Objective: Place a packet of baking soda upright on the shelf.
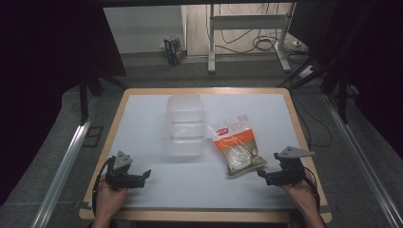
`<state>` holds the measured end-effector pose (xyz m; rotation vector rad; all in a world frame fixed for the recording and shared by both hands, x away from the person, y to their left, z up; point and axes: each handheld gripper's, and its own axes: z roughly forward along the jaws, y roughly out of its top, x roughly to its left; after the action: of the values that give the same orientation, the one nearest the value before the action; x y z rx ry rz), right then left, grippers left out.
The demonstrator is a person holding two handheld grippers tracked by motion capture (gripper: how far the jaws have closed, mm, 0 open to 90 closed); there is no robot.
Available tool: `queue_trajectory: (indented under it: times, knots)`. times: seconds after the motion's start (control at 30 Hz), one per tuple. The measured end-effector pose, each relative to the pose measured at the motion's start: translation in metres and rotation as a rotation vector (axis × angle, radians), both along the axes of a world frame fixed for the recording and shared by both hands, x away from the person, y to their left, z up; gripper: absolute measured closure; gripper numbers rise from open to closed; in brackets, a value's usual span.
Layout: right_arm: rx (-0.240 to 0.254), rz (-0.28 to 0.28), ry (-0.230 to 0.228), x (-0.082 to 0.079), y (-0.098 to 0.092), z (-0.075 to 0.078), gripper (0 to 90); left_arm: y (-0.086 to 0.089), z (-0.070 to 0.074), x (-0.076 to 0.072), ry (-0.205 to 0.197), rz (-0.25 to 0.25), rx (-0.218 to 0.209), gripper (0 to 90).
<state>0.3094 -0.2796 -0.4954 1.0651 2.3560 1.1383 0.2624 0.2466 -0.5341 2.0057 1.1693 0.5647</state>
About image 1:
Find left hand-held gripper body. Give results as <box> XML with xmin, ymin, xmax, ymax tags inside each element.
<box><xmin>105</xmin><ymin>150</ymin><xmax>144</xmax><ymax>192</ymax></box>

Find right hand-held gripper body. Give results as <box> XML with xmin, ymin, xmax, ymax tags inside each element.
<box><xmin>267</xmin><ymin>145</ymin><xmax>317</xmax><ymax>187</ymax></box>

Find orange and clear snack bag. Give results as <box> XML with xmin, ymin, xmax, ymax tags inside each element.
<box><xmin>206</xmin><ymin>114</ymin><xmax>268</xmax><ymax>178</ymax></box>

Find clear plastic container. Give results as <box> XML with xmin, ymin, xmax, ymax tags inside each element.
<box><xmin>165</xmin><ymin>93</ymin><xmax>206</xmax><ymax>158</ymax></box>

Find person's left hand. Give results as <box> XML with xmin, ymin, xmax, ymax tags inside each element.
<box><xmin>94</xmin><ymin>180</ymin><xmax>129</xmax><ymax>222</ymax></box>

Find person's right hand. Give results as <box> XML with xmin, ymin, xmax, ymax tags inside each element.
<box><xmin>280</xmin><ymin>177</ymin><xmax>320</xmax><ymax>220</ymax></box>

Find white table with wooden edge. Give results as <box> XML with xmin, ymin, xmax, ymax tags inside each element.
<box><xmin>78</xmin><ymin>87</ymin><xmax>333</xmax><ymax>224</ymax></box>

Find black floor grate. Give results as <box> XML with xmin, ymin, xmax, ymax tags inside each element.
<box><xmin>82</xmin><ymin>125</ymin><xmax>105</xmax><ymax>148</ymax></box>

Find black stand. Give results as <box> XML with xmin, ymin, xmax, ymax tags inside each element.
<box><xmin>275</xmin><ymin>53</ymin><xmax>360</xmax><ymax>124</ymax></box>
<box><xmin>77</xmin><ymin>70</ymin><xmax>129</xmax><ymax>125</ymax></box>

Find white power strip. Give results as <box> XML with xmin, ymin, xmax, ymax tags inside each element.
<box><xmin>297</xmin><ymin>65</ymin><xmax>316</xmax><ymax>79</ymax></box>

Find dark printed box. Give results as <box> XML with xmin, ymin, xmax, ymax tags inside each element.
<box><xmin>163</xmin><ymin>37</ymin><xmax>183</xmax><ymax>67</ymax></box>

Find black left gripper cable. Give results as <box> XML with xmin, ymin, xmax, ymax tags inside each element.
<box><xmin>91</xmin><ymin>156</ymin><xmax>116</xmax><ymax>217</ymax></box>

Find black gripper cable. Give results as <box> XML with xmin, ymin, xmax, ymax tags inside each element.
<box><xmin>302</xmin><ymin>166</ymin><xmax>321</xmax><ymax>207</ymax></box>
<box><xmin>91</xmin><ymin>156</ymin><xmax>116</xmax><ymax>217</ymax></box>

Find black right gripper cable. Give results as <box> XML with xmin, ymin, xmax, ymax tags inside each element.
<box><xmin>302</xmin><ymin>166</ymin><xmax>321</xmax><ymax>207</ymax></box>

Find thin black floor cable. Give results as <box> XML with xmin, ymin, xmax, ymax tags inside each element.
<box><xmin>294</xmin><ymin>94</ymin><xmax>334</xmax><ymax>148</ymax></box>

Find aluminium rail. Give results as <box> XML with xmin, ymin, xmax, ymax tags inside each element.
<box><xmin>29</xmin><ymin>96</ymin><xmax>99</xmax><ymax>228</ymax></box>
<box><xmin>322</xmin><ymin>93</ymin><xmax>403</xmax><ymax>228</ymax></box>

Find black floor cables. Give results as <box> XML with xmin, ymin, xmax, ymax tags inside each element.
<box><xmin>215</xmin><ymin>3</ymin><xmax>291</xmax><ymax>55</ymax></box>

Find white metal desk frame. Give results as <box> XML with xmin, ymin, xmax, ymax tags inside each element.
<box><xmin>207</xmin><ymin>3</ymin><xmax>297</xmax><ymax>74</ymax></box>

